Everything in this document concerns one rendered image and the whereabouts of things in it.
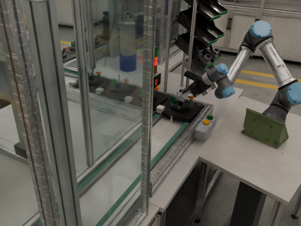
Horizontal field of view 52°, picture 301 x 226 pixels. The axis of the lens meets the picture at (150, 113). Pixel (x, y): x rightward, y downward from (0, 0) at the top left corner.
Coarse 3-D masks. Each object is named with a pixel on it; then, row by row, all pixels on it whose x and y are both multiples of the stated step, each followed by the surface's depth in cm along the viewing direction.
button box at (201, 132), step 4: (208, 120) 195; (212, 120) 195; (200, 124) 190; (204, 124) 190; (208, 124) 190; (212, 124) 193; (196, 128) 186; (200, 128) 186; (204, 128) 186; (208, 128) 187; (212, 128) 196; (196, 132) 185; (200, 132) 184; (204, 132) 183; (208, 132) 189; (196, 136) 187; (200, 136) 185; (204, 136) 184
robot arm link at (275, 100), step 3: (276, 93) 193; (279, 93) 186; (276, 96) 190; (273, 99) 192; (276, 99) 189; (273, 102) 190; (276, 102) 188; (279, 102) 186; (282, 105) 186; (285, 108) 186; (288, 108) 187; (288, 111) 188
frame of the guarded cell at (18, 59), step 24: (0, 0) 50; (0, 24) 53; (24, 24) 54; (24, 48) 55; (24, 72) 57; (24, 96) 58; (24, 120) 62; (48, 168) 70; (144, 168) 125; (48, 192) 73; (144, 192) 131; (48, 216) 75; (144, 216) 137
